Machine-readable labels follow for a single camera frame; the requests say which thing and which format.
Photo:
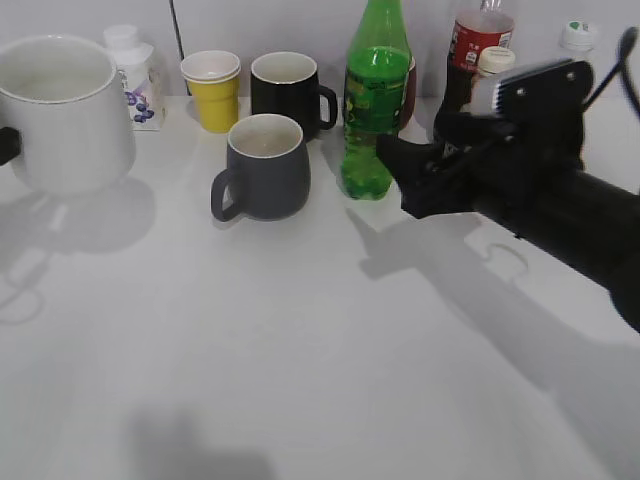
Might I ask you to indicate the black ceramic mug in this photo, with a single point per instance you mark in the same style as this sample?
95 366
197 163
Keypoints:
287 83

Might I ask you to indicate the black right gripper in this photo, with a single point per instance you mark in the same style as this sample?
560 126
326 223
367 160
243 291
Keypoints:
474 156

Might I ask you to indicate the grey ceramic mug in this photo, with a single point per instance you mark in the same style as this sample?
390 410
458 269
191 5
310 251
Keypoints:
267 174

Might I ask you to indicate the green soda bottle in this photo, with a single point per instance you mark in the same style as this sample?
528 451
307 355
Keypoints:
376 75

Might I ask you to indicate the clear water bottle green label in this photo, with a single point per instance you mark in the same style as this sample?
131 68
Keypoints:
578 36

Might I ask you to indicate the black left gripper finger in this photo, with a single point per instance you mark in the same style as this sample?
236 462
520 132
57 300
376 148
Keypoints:
10 145

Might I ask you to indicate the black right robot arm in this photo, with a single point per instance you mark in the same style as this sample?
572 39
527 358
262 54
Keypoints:
586 223

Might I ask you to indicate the cola bottle red label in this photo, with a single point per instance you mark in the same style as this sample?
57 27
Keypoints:
478 25

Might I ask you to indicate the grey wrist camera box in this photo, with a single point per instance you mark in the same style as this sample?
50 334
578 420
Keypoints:
533 90

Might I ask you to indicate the white yogurt drink bottle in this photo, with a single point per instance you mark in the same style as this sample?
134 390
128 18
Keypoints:
140 77

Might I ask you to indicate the white ceramic mug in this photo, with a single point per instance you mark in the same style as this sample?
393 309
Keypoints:
63 94

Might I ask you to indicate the brown coffee drink bottle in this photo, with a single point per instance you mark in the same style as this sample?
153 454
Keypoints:
494 60

